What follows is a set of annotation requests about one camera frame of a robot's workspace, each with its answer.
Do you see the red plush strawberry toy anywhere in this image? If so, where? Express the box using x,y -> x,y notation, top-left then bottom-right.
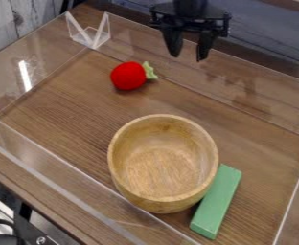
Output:
109,61 -> 159,91

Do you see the wooden bowl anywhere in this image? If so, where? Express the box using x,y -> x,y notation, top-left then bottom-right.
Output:
107,114 -> 219,213

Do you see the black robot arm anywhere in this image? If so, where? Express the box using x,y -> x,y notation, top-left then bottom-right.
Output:
149,0 -> 231,61

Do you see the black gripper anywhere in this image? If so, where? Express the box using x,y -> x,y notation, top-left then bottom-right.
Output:
149,2 -> 231,61

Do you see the clear acrylic enclosure wall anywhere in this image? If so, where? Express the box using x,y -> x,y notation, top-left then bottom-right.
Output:
0,6 -> 299,245

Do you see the black metal table frame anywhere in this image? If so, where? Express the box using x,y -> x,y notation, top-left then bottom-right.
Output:
14,201 -> 60,245

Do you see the black cable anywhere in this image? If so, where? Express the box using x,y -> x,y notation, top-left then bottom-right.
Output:
0,218 -> 22,245

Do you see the clear acrylic corner bracket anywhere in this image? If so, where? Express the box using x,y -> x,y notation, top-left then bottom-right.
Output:
65,12 -> 111,50

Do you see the green rectangular block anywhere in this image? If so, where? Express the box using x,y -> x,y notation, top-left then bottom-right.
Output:
190,164 -> 242,240

